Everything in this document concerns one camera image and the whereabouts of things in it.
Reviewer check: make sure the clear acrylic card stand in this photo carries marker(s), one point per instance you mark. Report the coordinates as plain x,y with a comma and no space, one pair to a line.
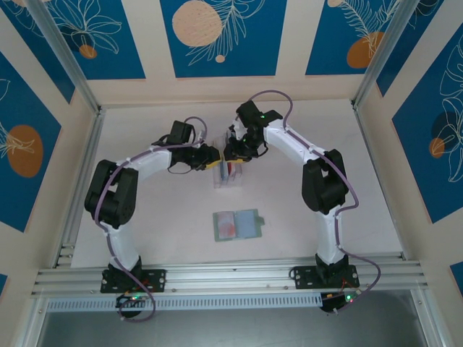
231,180

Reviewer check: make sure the green card holder wallet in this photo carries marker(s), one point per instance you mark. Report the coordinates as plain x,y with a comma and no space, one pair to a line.
247,226

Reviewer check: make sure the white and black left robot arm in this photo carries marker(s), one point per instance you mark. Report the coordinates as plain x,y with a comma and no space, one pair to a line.
152,164

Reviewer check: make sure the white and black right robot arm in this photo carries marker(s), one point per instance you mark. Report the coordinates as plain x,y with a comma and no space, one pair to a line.
285,139

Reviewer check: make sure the blue card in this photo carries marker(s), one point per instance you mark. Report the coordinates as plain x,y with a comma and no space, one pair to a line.
224,171

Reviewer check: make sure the black card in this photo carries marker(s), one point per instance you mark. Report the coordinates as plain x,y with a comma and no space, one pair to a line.
228,137

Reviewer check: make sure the beige card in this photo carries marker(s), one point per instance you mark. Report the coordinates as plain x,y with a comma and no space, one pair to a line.
217,142

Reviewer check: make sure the aluminium table side rail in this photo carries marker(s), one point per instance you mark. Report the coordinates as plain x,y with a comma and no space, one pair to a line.
85,173
380,180

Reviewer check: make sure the long aluminium mounting rail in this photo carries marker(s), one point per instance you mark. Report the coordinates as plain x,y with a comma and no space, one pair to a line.
235,278

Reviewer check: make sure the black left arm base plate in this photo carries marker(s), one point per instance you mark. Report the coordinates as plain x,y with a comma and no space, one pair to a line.
159,280

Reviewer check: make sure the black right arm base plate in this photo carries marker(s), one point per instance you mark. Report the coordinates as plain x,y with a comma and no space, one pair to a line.
302,276

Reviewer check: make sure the aluminium frame post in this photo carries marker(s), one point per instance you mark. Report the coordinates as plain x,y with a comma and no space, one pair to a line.
65,54
381,54

